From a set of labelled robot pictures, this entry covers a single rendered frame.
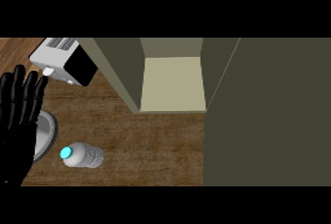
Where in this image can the clear water bottle, blue cap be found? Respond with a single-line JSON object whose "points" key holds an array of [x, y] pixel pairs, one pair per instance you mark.
{"points": [[84, 155]]}

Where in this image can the white microwave with black door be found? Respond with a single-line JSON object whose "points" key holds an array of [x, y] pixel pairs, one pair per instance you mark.
{"points": [[64, 59]]}

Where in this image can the grey round plate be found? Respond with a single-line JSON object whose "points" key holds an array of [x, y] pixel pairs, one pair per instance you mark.
{"points": [[45, 134]]}

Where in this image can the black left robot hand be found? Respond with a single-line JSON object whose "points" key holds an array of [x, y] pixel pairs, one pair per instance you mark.
{"points": [[16, 122]]}

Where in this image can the olive green open cabinet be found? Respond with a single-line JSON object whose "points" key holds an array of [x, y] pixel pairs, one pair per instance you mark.
{"points": [[172, 84]]}

